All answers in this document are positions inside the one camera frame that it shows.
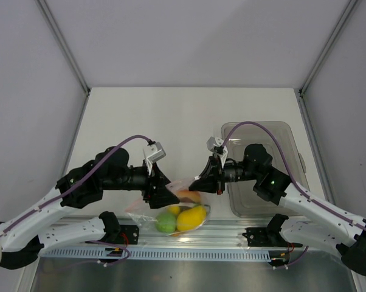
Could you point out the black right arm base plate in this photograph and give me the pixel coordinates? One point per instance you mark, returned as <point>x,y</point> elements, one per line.
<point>260,237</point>

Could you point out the yellow toy corn cob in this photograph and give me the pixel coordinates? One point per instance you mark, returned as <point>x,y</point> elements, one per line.
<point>174,209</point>

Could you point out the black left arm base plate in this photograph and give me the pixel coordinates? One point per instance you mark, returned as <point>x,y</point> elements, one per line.
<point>129,235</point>

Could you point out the white slotted cable duct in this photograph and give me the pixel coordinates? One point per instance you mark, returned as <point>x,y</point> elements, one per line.
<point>137,253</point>

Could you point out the clear plastic food bin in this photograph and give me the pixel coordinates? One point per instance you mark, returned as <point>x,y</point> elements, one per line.
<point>276,147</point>

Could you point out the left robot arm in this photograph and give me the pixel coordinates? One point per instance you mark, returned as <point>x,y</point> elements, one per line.
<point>33,233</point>

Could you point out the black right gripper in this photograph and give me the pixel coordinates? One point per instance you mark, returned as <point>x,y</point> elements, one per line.
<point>212,179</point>

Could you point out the green toy custard apple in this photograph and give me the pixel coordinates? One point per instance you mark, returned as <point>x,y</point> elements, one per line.
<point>166,222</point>

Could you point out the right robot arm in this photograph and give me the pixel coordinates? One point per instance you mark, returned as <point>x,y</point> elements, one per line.
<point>334,230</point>

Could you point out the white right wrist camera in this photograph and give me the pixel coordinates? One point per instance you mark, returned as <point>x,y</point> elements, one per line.
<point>217,146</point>

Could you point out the yellow toy mango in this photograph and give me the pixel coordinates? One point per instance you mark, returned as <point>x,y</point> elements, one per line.
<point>191,218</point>

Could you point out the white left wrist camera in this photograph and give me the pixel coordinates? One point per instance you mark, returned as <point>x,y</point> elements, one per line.
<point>152,153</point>

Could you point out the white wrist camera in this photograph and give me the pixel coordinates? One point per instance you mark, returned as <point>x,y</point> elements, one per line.
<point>152,153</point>
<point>217,146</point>

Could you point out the clear pink zip top bag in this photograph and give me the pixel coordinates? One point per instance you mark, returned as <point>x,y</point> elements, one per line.
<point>145,217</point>

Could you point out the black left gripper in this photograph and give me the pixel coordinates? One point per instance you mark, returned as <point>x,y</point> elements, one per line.
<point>162,195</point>

